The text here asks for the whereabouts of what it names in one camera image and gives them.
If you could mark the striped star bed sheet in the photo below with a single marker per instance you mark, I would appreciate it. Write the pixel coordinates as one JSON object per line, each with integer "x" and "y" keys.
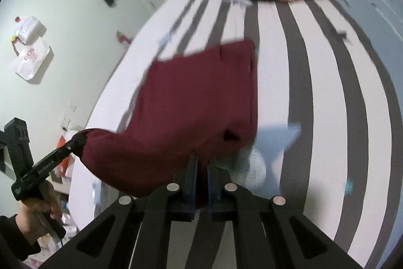
{"x": 329, "y": 105}

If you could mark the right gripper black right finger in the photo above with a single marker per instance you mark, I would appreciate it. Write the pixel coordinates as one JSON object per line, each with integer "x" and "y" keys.
{"x": 270, "y": 233}

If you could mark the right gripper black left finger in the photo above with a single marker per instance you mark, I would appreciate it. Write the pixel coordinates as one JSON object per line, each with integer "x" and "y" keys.
{"x": 133, "y": 233}

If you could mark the clear plastic bag on wall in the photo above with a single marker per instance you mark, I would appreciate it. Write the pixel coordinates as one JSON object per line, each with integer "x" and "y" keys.
{"x": 27, "y": 28}

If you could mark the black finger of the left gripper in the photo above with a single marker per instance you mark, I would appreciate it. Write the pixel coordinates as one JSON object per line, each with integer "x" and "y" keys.
{"x": 52, "y": 160}

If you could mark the white tote bag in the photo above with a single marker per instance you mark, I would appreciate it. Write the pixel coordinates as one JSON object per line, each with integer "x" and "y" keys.
{"x": 30, "y": 59}

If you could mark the person's left hand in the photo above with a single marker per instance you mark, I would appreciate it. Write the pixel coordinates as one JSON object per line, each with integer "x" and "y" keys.
{"x": 28, "y": 220}

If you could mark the dark red garment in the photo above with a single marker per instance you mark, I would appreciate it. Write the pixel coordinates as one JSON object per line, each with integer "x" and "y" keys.
{"x": 203, "y": 104}

